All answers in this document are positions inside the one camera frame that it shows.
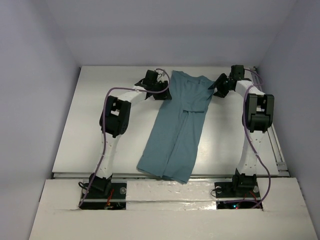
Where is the teal t shirt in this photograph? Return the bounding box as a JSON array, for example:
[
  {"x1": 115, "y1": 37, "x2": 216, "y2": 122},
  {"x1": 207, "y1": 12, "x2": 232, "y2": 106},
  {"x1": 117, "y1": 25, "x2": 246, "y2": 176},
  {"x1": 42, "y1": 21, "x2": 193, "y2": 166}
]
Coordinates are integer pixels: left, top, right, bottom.
[{"x1": 136, "y1": 70, "x2": 214, "y2": 184}]

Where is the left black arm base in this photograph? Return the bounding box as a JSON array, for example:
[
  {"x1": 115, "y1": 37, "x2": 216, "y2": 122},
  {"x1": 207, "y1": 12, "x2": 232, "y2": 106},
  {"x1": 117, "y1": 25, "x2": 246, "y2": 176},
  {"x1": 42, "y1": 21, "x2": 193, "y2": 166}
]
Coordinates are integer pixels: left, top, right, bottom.
[{"x1": 78, "y1": 173, "x2": 127, "y2": 210}]

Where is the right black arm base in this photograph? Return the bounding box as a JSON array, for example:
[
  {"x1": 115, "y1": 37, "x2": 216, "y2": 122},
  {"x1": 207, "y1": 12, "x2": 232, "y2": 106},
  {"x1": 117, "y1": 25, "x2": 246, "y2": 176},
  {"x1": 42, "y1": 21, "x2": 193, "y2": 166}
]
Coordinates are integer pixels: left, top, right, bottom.
[{"x1": 210, "y1": 169, "x2": 263, "y2": 210}]

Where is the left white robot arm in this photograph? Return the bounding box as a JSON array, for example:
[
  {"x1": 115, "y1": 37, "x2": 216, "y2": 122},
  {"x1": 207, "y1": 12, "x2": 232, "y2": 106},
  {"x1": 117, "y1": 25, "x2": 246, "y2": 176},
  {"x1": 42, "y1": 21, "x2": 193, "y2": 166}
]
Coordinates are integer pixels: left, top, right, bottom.
[{"x1": 85, "y1": 68, "x2": 172, "y2": 198}]

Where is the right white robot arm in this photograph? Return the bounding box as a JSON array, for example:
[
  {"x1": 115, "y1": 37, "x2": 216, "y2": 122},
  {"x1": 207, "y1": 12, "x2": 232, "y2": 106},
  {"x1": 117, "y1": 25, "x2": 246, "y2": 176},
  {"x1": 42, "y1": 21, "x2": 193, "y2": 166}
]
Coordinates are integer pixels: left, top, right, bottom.
[{"x1": 209, "y1": 65, "x2": 275, "y2": 199}]

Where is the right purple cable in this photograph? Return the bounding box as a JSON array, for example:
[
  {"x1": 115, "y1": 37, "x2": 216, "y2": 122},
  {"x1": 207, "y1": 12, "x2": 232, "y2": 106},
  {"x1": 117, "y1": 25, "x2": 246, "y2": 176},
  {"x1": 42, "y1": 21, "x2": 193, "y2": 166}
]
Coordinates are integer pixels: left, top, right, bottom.
[{"x1": 241, "y1": 68, "x2": 272, "y2": 210}]

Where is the purple cable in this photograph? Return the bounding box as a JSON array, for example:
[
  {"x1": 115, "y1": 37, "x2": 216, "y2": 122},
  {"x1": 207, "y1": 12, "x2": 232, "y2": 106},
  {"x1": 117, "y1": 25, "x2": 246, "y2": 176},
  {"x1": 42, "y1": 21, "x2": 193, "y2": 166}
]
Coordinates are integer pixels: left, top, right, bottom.
[
  {"x1": 78, "y1": 68, "x2": 171, "y2": 208},
  {"x1": 241, "y1": 68, "x2": 272, "y2": 210}
]

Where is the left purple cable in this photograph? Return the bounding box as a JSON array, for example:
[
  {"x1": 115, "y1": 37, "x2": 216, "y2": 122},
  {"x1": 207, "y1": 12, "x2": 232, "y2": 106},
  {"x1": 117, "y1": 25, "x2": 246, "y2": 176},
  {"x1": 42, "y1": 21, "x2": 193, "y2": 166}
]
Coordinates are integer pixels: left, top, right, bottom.
[{"x1": 78, "y1": 68, "x2": 171, "y2": 208}]

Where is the aluminium right side rail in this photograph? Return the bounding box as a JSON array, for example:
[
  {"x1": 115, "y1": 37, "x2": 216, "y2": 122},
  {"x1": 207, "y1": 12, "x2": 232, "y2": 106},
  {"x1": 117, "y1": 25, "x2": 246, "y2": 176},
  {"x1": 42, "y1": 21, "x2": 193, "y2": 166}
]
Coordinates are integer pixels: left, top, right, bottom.
[{"x1": 245, "y1": 67, "x2": 290, "y2": 178}]

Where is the aluminium rail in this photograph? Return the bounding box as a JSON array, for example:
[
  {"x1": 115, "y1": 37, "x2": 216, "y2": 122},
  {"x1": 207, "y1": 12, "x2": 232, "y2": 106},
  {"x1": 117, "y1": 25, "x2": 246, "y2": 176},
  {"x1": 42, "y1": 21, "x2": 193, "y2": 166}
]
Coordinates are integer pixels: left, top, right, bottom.
[
  {"x1": 245, "y1": 67, "x2": 290, "y2": 178},
  {"x1": 52, "y1": 171, "x2": 290, "y2": 180}
]

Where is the aluminium front rail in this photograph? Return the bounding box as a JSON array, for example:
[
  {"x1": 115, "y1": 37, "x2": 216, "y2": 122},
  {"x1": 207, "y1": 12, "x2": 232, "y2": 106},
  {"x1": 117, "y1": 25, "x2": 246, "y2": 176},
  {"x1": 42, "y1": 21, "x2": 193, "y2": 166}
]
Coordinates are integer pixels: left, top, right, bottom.
[{"x1": 52, "y1": 171, "x2": 290, "y2": 180}]

